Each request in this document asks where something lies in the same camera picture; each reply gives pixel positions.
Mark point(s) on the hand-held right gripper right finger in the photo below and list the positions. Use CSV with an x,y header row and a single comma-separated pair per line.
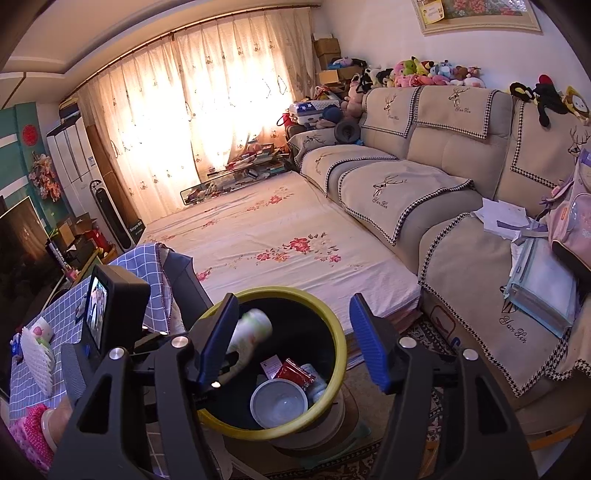
x,y
369,341

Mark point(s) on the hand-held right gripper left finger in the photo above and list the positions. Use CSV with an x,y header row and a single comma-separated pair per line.
x,y
217,346

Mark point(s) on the white printed bottle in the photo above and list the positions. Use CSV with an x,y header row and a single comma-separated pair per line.
x,y
251,332

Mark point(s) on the white card with red mark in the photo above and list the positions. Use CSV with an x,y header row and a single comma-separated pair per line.
x,y
271,367

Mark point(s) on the yellow-rimmed black trash bin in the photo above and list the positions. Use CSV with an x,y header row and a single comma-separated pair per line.
x,y
304,332

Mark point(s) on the red snack wrapper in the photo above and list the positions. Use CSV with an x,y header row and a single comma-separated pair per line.
x,y
293,373

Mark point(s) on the white plastic bowl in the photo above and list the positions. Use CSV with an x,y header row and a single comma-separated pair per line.
x,y
279,406

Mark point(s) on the person's left forearm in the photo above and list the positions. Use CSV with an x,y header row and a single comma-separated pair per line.
x,y
32,434

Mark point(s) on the red box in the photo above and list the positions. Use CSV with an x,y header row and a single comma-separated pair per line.
x,y
99,240

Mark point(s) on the black and white tower fan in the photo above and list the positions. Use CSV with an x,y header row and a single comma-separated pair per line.
x,y
111,217

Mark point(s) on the white printed mug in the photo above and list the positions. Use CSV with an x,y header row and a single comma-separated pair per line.
x,y
44,331

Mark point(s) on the open cardboard box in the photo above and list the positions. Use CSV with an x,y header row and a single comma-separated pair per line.
x,y
74,228

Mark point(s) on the white ribbed plastic tray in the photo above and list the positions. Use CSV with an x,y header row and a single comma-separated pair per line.
x,y
37,364

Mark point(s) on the black television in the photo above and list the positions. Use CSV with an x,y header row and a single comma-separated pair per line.
x,y
23,249

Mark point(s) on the small blue item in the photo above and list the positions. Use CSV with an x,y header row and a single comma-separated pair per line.
x,y
16,348

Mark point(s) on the floral bed sheet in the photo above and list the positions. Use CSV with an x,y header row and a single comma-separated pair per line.
x,y
277,221

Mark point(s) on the beige deer sofa covers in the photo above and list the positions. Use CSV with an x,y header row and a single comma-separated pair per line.
x,y
397,194

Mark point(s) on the pile of books and papers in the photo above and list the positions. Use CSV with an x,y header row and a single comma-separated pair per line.
x,y
249,170

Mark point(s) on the clear plastic document folder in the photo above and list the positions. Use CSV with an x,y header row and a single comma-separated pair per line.
x,y
540,286

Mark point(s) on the white paper sheets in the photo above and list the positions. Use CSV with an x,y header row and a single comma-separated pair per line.
x,y
501,214

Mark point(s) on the beige sofa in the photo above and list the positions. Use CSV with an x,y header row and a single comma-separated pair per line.
x,y
443,157

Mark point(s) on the dark neck pillow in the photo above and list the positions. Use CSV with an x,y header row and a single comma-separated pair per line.
x,y
340,131

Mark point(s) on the beige embroidered curtain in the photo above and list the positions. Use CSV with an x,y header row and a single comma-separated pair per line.
x,y
207,92

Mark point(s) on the blue round cushion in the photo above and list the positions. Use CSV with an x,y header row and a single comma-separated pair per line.
x,y
332,113

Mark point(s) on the star print suitcase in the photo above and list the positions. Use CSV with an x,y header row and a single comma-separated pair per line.
x,y
309,111

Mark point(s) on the pink backpack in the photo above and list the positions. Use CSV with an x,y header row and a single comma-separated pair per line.
x,y
572,217

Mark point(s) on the brown cardboard box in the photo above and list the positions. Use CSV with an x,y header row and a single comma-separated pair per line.
x,y
327,47
328,61
334,76

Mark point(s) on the pile of plush toys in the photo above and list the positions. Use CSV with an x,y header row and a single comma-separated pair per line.
x,y
415,74

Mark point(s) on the black and red plush toy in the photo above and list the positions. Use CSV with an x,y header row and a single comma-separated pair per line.
x,y
540,99

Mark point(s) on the yellow lion plush toy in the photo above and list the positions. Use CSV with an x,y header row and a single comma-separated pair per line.
x,y
577,104

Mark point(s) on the framed floral picture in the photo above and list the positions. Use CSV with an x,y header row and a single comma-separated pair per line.
x,y
471,9

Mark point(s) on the artificial flower wall decoration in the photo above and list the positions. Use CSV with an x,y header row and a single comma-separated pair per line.
x,y
44,177

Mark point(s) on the red round wall ornament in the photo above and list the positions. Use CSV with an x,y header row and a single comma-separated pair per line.
x,y
31,134

